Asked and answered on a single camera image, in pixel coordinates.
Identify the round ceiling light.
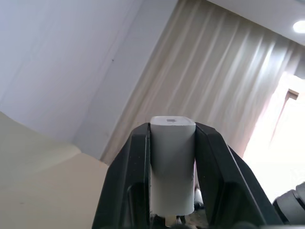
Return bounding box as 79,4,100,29
292,20,305,34

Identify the black office chair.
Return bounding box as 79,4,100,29
271,181,305,225

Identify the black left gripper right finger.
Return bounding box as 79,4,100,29
193,122,284,229

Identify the white charger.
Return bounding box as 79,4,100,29
149,115,196,226

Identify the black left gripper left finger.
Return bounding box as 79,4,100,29
91,123,153,229

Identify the beige curtain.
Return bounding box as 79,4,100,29
99,0,305,165

